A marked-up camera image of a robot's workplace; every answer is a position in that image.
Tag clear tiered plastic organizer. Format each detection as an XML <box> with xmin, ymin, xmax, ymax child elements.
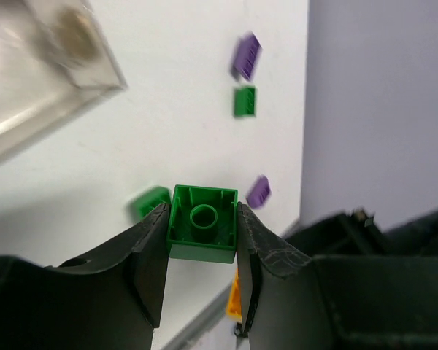
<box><xmin>0</xmin><ymin>1</ymin><xmax>126</xmax><ymax>163</ymax></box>

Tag purple lego brick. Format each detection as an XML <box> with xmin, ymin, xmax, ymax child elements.
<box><xmin>230</xmin><ymin>31</ymin><xmax>262</xmax><ymax>82</ymax></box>
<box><xmin>246</xmin><ymin>175</ymin><xmax>272</xmax><ymax>209</ymax></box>

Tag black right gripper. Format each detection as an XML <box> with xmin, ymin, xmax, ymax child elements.
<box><xmin>285</xmin><ymin>208</ymin><xmax>438</xmax><ymax>257</ymax></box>

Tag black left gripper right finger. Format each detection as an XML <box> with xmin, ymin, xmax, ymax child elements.
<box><xmin>237</xmin><ymin>204</ymin><xmax>438</xmax><ymax>349</ymax></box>

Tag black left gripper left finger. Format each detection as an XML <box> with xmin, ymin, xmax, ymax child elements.
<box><xmin>0</xmin><ymin>204</ymin><xmax>169</xmax><ymax>349</ymax></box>

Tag green small lego brick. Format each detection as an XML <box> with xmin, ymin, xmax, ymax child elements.
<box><xmin>166</xmin><ymin>184</ymin><xmax>238</xmax><ymax>264</ymax></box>

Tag aluminium table rail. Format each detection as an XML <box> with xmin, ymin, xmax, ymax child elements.
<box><xmin>162</xmin><ymin>285</ymin><xmax>236</xmax><ymax>349</ymax></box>

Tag yellow long lego brick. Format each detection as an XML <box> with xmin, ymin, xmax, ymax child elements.
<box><xmin>226</xmin><ymin>271</ymin><xmax>242</xmax><ymax>323</ymax></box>

